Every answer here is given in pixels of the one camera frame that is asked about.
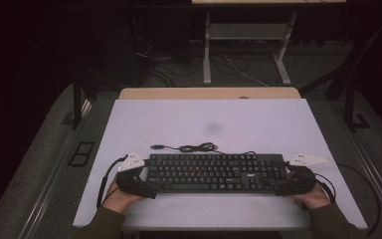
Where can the person's left hand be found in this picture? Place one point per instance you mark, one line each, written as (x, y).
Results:
(119, 200)

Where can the black metal stand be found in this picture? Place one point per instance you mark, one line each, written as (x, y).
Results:
(349, 109)
(77, 106)

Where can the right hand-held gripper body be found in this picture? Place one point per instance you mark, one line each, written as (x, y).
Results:
(303, 179)

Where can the person's right hand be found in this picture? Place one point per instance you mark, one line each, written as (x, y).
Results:
(313, 199)

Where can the metal table frame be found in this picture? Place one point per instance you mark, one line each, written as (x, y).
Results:
(245, 31)

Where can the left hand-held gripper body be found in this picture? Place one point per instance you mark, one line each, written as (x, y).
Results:
(131, 162)

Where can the black floor socket frame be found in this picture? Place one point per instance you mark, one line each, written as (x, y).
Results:
(81, 154)

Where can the metal floor rail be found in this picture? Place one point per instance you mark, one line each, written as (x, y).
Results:
(51, 186)
(378, 186)

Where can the black computer keyboard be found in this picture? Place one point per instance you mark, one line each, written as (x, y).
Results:
(212, 174)

